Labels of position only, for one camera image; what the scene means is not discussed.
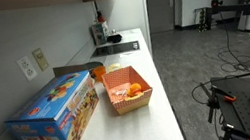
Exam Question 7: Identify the grey room door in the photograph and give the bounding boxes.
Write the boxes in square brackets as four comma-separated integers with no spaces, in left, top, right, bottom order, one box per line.
[145,0,184,35]

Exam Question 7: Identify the red checked paper basket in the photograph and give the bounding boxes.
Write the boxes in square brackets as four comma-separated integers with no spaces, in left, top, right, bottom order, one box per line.
[100,62,157,118]

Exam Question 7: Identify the cream bowl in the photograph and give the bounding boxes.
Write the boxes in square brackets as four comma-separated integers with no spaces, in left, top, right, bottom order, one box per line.
[106,61,124,74]

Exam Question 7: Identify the orange toy fruit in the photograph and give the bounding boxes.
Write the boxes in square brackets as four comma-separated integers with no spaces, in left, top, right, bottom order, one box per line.
[126,82,144,98]

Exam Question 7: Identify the pale pink toy food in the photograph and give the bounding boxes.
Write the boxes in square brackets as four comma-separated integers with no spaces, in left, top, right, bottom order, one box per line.
[112,87,130,100]

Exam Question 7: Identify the black cooktop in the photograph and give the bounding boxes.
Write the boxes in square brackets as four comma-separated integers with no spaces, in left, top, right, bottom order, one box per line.
[89,39,141,59]

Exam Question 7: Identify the orange plastic cup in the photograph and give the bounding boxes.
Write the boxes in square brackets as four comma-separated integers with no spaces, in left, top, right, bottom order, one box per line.
[91,64,109,84]

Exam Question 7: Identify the yellow-orange toy food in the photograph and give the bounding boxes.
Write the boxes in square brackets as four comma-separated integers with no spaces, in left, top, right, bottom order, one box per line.
[124,91,147,102]

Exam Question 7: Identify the dark grey plate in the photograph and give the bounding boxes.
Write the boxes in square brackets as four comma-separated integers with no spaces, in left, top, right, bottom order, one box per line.
[84,59,105,71]

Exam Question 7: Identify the small black appliance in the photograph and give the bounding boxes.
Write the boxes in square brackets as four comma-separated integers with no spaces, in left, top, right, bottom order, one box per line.
[105,32,125,45]

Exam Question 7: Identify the green white carton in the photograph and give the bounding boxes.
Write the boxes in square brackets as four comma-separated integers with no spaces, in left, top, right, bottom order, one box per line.
[90,20,112,47]

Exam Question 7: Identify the red bottle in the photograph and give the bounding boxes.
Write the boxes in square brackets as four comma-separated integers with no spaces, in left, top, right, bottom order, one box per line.
[95,10,106,24]

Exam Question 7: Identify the blue toy food box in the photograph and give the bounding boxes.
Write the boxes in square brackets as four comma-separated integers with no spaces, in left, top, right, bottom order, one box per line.
[0,68,107,140]

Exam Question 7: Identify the black storage rack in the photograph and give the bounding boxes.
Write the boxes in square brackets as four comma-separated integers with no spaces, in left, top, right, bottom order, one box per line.
[193,6,215,33]

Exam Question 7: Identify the orange clamp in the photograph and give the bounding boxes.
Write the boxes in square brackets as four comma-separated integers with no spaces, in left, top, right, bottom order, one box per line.
[221,92,238,105]

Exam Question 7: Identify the beige switch plate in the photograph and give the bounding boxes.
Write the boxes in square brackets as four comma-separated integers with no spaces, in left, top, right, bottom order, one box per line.
[31,46,51,74]

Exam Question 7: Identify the white wall outlet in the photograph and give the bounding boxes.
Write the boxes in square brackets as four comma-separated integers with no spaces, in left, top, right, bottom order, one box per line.
[16,54,39,84]

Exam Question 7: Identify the black floor cable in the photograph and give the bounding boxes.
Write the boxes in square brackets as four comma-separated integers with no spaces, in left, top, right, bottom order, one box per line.
[209,8,250,77]

